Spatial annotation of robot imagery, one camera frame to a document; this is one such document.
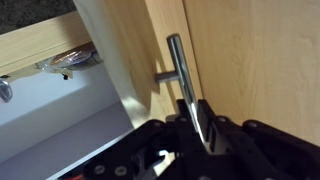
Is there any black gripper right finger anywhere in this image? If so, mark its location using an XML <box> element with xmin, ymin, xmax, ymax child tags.
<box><xmin>198</xmin><ymin>99</ymin><xmax>320</xmax><ymax>180</ymax></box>

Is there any cupboard door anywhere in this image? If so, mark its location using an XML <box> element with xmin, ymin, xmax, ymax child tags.
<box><xmin>73</xmin><ymin>0</ymin><xmax>202</xmax><ymax>127</ymax></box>

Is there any door metal handle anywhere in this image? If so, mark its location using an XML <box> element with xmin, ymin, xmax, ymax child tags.
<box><xmin>154</xmin><ymin>34</ymin><xmax>205</xmax><ymax>143</ymax></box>

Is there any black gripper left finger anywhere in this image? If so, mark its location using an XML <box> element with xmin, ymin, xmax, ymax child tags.
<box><xmin>83</xmin><ymin>99</ymin><xmax>212</xmax><ymax>180</ymax></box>

